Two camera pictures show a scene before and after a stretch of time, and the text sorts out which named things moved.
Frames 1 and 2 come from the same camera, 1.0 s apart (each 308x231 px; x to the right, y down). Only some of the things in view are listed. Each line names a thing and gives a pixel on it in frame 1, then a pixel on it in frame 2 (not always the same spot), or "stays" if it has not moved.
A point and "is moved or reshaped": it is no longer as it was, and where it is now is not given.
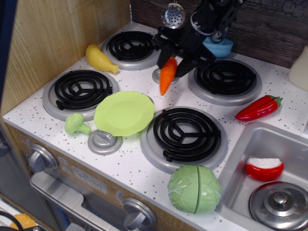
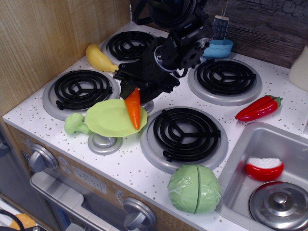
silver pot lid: [280, 205] stays
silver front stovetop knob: [103, 144] stays
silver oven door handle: [70, 200] stays
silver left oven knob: [41, 158] stays
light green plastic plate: [123, 113] is moved or reshaped
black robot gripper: [190, 42] -> [156, 71]
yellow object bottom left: [24, 221] stays
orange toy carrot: [168, 72] is moved or reshaped
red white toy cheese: [264, 169] stays
